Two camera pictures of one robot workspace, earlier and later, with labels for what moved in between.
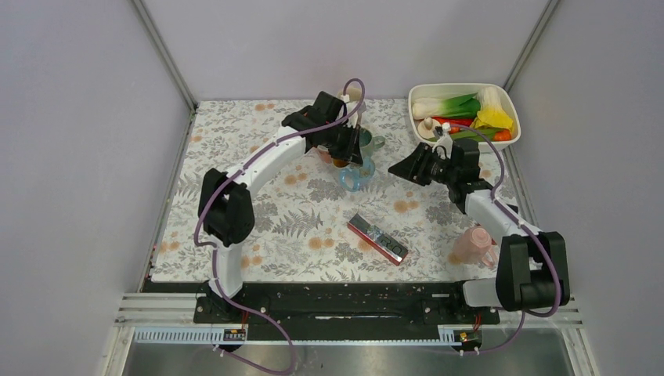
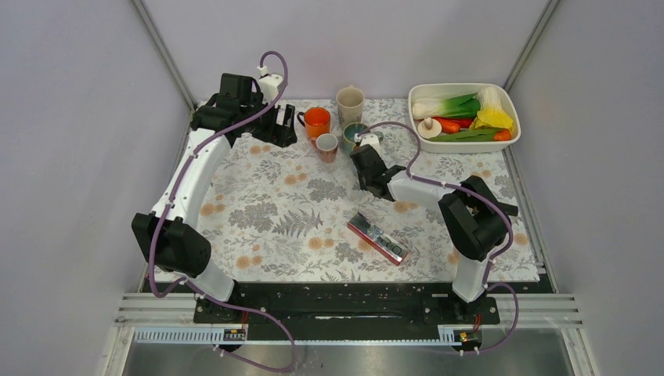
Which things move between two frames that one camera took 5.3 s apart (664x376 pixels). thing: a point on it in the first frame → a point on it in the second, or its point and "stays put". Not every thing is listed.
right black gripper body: (432, 168) → (364, 181)
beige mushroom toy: (427, 126) stays put
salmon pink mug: (324, 153) stays put
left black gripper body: (341, 141) → (267, 129)
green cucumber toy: (487, 134) stays put
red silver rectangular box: (384, 244) stays put
